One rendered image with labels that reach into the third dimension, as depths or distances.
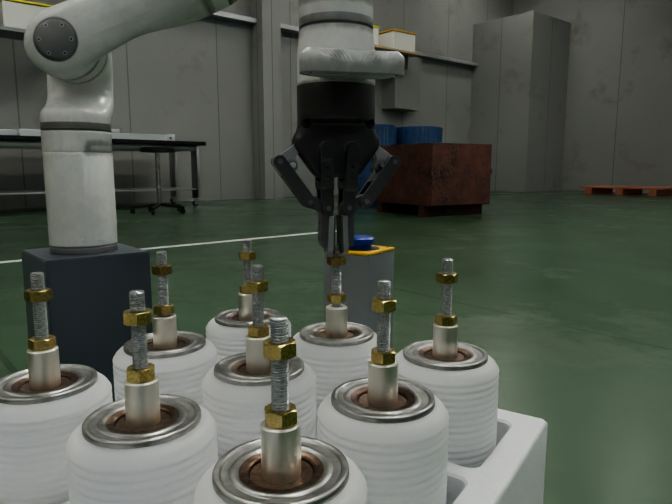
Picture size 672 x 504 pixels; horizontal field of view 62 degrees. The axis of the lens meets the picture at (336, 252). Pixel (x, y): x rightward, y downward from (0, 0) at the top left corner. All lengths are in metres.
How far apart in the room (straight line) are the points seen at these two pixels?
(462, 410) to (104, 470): 0.28
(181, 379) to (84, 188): 0.40
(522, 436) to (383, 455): 0.20
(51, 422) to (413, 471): 0.26
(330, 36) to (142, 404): 0.34
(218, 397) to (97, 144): 0.49
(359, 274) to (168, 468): 0.40
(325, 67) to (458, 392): 0.29
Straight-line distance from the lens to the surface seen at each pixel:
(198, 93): 7.81
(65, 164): 0.85
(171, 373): 0.53
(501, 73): 11.39
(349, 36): 0.53
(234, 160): 7.99
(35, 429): 0.47
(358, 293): 0.72
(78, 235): 0.86
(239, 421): 0.46
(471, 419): 0.50
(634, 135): 11.55
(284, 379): 0.31
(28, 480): 0.49
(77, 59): 0.85
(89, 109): 0.86
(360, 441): 0.39
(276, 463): 0.32
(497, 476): 0.49
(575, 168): 11.96
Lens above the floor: 0.42
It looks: 8 degrees down
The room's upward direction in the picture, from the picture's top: straight up
